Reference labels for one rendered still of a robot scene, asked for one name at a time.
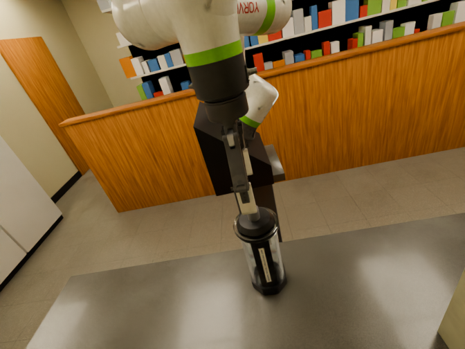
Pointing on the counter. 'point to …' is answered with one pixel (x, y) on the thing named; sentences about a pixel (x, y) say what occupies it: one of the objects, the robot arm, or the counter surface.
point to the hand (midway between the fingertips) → (247, 188)
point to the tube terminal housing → (454, 318)
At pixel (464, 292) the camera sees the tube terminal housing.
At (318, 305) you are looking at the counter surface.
